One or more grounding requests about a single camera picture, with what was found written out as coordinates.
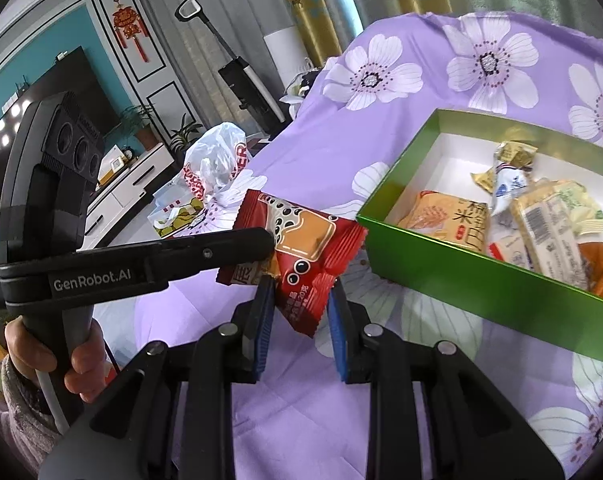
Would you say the potted plant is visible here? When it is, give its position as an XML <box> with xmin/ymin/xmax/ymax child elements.
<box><xmin>168</xmin><ymin>114</ymin><xmax>205</xmax><ymax>162</ymax></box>
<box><xmin>115</xmin><ymin>105</ymin><xmax>155</xmax><ymax>152</ymax></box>

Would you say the purple floral tablecloth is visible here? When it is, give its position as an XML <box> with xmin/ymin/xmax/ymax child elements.
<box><xmin>86</xmin><ymin>12</ymin><xmax>603</xmax><ymax>480</ymax></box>

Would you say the white television cabinet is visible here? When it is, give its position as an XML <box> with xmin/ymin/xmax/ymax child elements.
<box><xmin>84</xmin><ymin>142</ymin><xmax>175</xmax><ymax>252</ymax></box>

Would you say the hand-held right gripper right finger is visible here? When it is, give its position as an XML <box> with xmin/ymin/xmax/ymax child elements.
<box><xmin>329</xmin><ymin>279</ymin><xmax>565</xmax><ymax>480</ymax></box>

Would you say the small white snack packet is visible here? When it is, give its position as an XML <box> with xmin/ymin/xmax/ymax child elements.
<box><xmin>489</xmin><ymin>162</ymin><xmax>532</xmax><ymax>217</ymax></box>

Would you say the white air purifier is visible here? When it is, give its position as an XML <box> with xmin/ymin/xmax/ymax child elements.
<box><xmin>264</xmin><ymin>27</ymin><xmax>312</xmax><ymax>104</ymax></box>

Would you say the white blue packet red strip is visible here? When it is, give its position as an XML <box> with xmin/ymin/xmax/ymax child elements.
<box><xmin>489</xmin><ymin>237</ymin><xmax>537</xmax><ymax>271</ymax></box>

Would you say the upright vacuum cleaner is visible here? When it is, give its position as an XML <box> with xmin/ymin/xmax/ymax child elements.
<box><xmin>175</xmin><ymin>0</ymin><xmax>288</xmax><ymax>137</ymax></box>

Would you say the yellow orange cracker packet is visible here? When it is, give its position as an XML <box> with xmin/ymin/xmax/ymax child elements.
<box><xmin>397</xmin><ymin>190</ymin><xmax>490</xmax><ymax>254</ymax></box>

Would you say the white barcode snack packet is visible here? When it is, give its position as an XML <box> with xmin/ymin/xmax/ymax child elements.
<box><xmin>511</xmin><ymin>192</ymin><xmax>590</xmax><ymax>291</ymax></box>

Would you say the red snack packet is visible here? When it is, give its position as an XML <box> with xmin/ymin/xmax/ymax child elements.
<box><xmin>217</xmin><ymin>189</ymin><xmax>370</xmax><ymax>340</ymax></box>

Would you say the white red paper bag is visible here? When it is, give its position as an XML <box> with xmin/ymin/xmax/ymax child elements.
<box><xmin>148</xmin><ymin>195</ymin><xmax>208</xmax><ymax>239</ymax></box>

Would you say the red knot wall ornament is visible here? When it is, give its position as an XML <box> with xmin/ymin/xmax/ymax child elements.
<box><xmin>112</xmin><ymin>0</ymin><xmax>150</xmax><ymax>64</ymax></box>

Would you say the person's left forearm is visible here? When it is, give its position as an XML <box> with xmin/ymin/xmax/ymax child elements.
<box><xmin>0</xmin><ymin>355</ymin><xmax>68</xmax><ymax>467</ymax></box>

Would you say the green cardboard box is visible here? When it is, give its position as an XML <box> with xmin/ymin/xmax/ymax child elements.
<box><xmin>355</xmin><ymin>108</ymin><xmax>603</xmax><ymax>366</ymax></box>

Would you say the person's left hand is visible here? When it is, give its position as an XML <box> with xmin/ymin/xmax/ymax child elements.
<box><xmin>4</xmin><ymin>317</ymin><xmax>108</xmax><ymax>412</ymax></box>

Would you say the grey sheer curtain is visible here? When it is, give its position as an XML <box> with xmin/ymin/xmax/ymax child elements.
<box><xmin>128</xmin><ymin>0</ymin><xmax>282</xmax><ymax>147</ymax></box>

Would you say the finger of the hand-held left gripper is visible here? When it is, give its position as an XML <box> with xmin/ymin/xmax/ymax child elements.
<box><xmin>151</xmin><ymin>227</ymin><xmax>277</xmax><ymax>286</ymax></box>

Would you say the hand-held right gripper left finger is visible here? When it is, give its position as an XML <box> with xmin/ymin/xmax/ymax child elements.
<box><xmin>38</xmin><ymin>275</ymin><xmax>278</xmax><ymax>480</ymax></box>

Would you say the white plastic bag red print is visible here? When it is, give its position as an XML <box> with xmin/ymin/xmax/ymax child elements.
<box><xmin>184</xmin><ymin>122</ymin><xmax>253</xmax><ymax>209</ymax></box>

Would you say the gold candy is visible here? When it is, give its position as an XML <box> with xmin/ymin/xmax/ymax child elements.
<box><xmin>470</xmin><ymin>141</ymin><xmax>540</xmax><ymax>194</ymax></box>

